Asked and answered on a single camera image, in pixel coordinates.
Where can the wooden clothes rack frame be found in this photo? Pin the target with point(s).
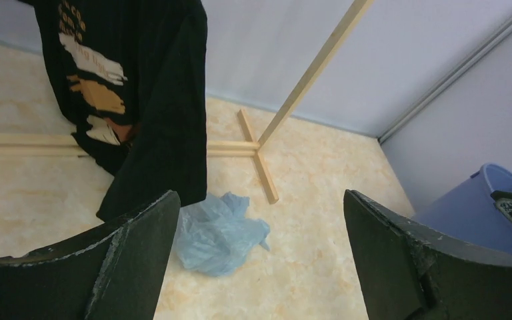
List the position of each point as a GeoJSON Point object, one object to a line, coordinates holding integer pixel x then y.
{"type": "Point", "coordinates": [32, 145]}

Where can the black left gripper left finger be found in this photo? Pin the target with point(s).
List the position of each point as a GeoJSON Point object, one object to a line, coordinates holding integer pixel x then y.
{"type": "Point", "coordinates": [112, 271]}

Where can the blue plastic trash bin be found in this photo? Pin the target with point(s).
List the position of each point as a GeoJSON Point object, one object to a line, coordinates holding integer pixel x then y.
{"type": "Point", "coordinates": [468, 211]}

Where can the black printed t-shirt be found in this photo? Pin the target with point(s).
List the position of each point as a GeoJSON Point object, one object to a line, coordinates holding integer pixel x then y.
{"type": "Point", "coordinates": [130, 76]}

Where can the light blue plastic trash bag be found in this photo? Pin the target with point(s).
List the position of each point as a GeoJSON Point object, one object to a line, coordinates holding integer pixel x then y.
{"type": "Point", "coordinates": [214, 236]}

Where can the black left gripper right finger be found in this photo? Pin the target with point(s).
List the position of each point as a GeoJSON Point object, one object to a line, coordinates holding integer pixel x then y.
{"type": "Point", "coordinates": [409, 271]}

